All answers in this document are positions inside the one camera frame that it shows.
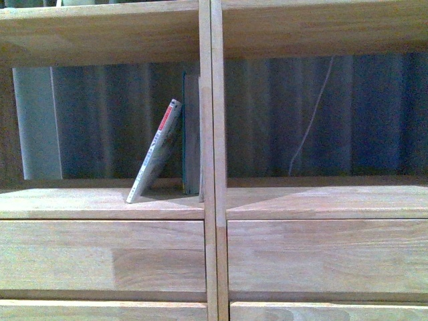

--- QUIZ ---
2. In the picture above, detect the teal comic idiom book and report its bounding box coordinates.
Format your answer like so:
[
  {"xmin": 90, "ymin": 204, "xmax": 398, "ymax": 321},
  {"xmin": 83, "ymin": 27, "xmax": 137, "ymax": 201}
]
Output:
[{"xmin": 182, "ymin": 72, "xmax": 200, "ymax": 195}]

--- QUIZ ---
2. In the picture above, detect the left upper wooden drawer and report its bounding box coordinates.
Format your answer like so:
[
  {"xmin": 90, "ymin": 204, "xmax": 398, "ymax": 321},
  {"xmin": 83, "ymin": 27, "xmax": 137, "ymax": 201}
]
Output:
[{"xmin": 1, "ymin": 221, "xmax": 205, "ymax": 293}]

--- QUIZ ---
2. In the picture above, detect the wooden drawer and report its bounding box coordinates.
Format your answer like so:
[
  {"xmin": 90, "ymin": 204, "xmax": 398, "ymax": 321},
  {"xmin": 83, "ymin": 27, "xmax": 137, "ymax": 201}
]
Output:
[
  {"xmin": 1, "ymin": 300, "xmax": 208, "ymax": 320},
  {"xmin": 227, "ymin": 219, "xmax": 427, "ymax": 294},
  {"xmin": 229, "ymin": 302, "xmax": 427, "ymax": 320},
  {"xmin": 1, "ymin": 221, "xmax": 205, "ymax": 293}
]

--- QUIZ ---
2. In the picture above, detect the grey curtain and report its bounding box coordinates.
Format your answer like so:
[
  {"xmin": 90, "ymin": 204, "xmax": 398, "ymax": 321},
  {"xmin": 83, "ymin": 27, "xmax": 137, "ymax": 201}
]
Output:
[{"xmin": 13, "ymin": 53, "xmax": 427, "ymax": 180}]

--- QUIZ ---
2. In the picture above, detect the right lower wooden drawer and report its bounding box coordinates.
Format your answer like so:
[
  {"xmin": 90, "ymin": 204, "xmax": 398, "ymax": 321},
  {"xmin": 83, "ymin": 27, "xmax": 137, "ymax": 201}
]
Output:
[{"xmin": 229, "ymin": 302, "xmax": 427, "ymax": 320}]

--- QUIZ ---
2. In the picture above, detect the left wooden bookshelf unit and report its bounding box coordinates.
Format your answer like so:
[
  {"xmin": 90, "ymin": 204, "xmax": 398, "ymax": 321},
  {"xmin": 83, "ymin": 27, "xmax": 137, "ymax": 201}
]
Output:
[{"xmin": 1, "ymin": 1, "xmax": 218, "ymax": 320}]

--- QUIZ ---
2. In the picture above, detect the right wooden bookshelf unit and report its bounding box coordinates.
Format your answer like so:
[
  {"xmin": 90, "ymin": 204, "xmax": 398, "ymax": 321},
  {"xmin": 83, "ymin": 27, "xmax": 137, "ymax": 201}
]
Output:
[{"xmin": 210, "ymin": 1, "xmax": 427, "ymax": 320}]

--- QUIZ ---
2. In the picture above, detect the white red spine storybook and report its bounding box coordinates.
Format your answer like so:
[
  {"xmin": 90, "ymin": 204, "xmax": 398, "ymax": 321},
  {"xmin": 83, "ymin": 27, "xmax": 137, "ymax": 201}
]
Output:
[{"xmin": 126, "ymin": 99, "xmax": 182, "ymax": 203}]

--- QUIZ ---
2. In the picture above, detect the left lower wooden drawer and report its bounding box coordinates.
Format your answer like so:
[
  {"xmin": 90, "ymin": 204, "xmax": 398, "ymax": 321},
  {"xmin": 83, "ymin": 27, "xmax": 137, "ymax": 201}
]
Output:
[{"xmin": 1, "ymin": 300, "xmax": 208, "ymax": 320}]

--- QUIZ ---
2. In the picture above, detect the wooden bookshelf unit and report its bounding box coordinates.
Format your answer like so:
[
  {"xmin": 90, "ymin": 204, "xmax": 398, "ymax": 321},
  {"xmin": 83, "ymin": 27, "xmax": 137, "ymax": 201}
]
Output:
[
  {"xmin": 210, "ymin": 1, "xmax": 427, "ymax": 320},
  {"xmin": 1, "ymin": 1, "xmax": 218, "ymax": 320}
]

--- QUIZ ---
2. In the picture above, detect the right upper wooden drawer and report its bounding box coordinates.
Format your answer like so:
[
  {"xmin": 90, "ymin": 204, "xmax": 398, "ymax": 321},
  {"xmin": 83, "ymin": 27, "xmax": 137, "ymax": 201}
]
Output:
[{"xmin": 227, "ymin": 219, "xmax": 427, "ymax": 294}]

